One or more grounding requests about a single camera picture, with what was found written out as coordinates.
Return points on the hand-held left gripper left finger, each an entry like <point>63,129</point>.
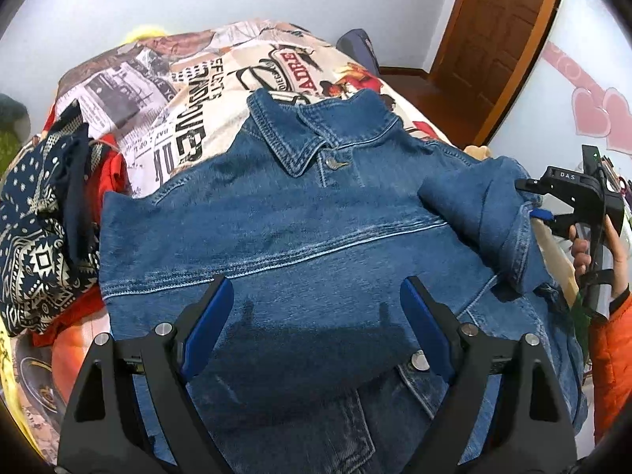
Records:
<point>210,326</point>

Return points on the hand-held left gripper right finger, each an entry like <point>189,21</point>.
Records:
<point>424,326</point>

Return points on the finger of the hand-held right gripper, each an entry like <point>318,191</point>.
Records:
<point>528,186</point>
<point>548,217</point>

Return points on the blue denim jacket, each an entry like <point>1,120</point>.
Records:
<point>306,222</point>

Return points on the person's right forearm orange sleeve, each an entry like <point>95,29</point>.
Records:
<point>614,355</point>

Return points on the person's right hand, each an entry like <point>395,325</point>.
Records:
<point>582,256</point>

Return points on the cream cloth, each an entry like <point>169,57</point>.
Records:
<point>555,261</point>

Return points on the brown wooden door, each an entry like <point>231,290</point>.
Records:
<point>493,34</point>

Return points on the red cloth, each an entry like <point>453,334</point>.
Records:
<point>114,177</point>

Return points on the navy patterned cloth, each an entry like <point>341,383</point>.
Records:
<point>34,256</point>

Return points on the dark blue cushion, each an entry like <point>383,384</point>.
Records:
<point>358,49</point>

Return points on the printed blanket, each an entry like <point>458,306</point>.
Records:
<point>197,84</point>

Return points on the green fuzzy cloth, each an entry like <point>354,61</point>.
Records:
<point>11,133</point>

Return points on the pink heart wall sticker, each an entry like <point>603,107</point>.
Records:
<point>592,108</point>

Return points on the yellow bed rail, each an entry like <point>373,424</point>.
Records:
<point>143,34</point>

